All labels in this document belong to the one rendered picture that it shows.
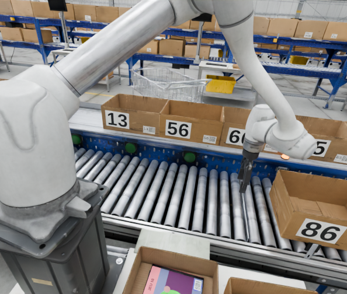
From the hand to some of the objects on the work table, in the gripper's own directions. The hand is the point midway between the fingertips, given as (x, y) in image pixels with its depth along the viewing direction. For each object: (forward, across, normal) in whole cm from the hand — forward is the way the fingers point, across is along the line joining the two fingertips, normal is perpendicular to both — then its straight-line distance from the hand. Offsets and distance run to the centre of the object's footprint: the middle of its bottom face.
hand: (242, 182), depth 110 cm
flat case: (+9, +54, -25) cm, 61 cm away
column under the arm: (+11, +60, -58) cm, 84 cm away
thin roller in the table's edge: (+12, +43, -60) cm, 75 cm away
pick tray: (+11, +65, -25) cm, 70 cm away
